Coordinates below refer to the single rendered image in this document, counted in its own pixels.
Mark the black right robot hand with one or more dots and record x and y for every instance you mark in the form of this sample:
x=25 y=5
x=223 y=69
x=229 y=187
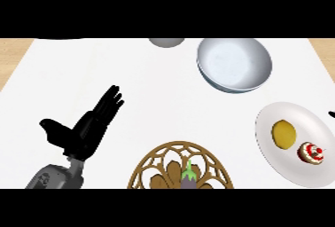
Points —
x=332 y=114

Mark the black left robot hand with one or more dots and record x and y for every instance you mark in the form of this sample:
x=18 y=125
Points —
x=84 y=134

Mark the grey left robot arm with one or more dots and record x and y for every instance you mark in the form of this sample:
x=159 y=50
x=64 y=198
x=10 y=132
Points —
x=55 y=177

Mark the red and white cupcake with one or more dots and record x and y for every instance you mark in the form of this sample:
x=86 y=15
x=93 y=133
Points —
x=311 y=152

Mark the white plate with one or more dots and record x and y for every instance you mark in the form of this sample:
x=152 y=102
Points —
x=283 y=159

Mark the pale blue bowl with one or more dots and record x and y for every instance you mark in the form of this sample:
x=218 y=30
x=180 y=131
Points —
x=235 y=65

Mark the yellow lemon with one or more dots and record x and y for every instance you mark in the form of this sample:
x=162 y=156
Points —
x=283 y=134

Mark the brown wooden lattice basket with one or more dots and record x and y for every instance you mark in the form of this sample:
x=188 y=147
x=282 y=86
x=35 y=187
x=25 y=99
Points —
x=161 y=165

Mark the white placemat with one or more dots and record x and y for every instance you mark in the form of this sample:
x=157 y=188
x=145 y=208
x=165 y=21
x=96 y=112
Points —
x=165 y=103

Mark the purple eggplant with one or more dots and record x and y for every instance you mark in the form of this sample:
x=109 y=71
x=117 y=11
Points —
x=189 y=177

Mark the grey round object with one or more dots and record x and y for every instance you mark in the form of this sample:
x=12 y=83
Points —
x=165 y=42

